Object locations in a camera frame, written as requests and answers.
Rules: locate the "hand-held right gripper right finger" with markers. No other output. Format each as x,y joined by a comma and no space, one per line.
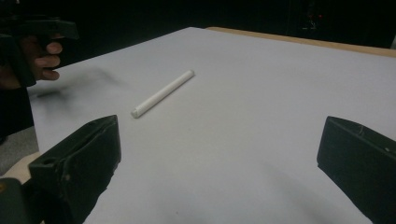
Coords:
361,161

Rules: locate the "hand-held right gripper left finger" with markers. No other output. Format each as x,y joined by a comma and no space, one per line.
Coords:
77,161

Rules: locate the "white cylindrical stick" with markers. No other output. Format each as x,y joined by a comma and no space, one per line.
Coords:
162,93

